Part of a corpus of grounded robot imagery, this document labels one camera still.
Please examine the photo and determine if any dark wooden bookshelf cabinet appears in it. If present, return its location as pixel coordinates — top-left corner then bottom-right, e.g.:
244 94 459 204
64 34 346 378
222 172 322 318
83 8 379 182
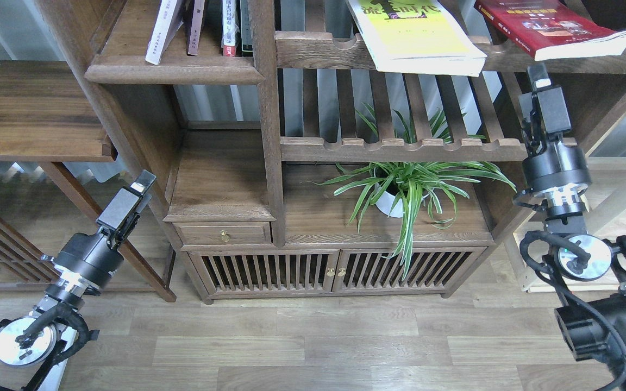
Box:
33 0 626 305

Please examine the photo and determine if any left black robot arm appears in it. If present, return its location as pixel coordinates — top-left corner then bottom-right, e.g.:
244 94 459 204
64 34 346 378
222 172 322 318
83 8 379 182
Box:
0 171 156 390

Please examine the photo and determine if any yellow green book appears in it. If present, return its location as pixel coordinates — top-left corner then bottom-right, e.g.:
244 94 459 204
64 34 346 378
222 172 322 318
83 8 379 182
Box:
347 1 487 77

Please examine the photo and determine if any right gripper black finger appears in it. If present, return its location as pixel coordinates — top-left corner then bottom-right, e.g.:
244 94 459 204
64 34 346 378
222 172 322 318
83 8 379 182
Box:
527 64 571 139

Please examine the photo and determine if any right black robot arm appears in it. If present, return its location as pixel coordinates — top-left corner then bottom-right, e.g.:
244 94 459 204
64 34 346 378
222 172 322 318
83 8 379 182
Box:
512 64 626 390

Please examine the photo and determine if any white plant pot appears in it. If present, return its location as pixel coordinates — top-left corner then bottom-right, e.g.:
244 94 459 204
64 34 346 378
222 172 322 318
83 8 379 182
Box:
375 186 404 218

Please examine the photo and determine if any dark slatted wooden rack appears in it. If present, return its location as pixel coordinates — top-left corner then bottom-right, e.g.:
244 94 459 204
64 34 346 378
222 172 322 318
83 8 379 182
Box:
0 190 156 302

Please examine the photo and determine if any red white upright book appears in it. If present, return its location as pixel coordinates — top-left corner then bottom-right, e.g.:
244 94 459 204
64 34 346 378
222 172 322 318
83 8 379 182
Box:
221 0 239 58

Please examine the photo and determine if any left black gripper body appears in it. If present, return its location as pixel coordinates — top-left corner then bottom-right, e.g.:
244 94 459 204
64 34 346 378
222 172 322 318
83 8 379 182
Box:
41 228 126 297

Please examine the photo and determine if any green spider plant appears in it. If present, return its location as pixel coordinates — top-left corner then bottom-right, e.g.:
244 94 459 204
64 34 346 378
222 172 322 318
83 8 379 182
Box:
316 103 517 280

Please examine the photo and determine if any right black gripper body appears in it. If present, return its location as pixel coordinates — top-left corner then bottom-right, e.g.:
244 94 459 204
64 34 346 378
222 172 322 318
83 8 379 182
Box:
522 100 591 210

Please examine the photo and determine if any dark upright book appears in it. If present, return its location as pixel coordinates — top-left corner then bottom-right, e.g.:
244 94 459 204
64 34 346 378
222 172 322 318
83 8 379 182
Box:
239 0 253 56

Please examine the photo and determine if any white and purple book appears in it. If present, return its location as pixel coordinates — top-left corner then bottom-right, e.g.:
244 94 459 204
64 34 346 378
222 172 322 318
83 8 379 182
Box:
145 0 185 65

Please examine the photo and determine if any light wooden shelf unit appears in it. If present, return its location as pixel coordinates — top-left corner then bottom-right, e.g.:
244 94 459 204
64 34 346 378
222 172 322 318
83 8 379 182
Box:
500 73 626 293

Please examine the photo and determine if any dark wooden side table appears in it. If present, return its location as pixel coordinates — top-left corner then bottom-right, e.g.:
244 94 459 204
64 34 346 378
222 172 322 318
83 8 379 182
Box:
0 61 177 303

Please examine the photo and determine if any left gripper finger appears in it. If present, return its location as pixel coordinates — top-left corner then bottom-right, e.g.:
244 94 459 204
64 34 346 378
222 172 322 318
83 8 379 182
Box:
96 170 156 239

